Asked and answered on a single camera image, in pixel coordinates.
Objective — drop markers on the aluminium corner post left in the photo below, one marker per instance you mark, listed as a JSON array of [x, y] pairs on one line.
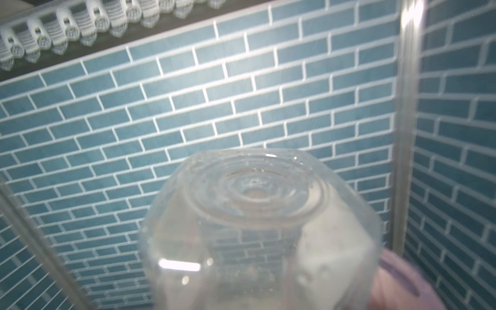
[[34, 239]]

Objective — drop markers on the clear bottle red label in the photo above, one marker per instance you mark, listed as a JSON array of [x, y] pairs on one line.
[[259, 229]]

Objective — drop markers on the beige bin pink liner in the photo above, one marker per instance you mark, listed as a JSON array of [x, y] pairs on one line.
[[397, 285]]

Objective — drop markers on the aluminium corner post right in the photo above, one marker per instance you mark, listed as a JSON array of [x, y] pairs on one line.
[[412, 17]]

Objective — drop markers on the aluminium corner post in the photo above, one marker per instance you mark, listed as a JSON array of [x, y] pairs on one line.
[[34, 239], [412, 17]]

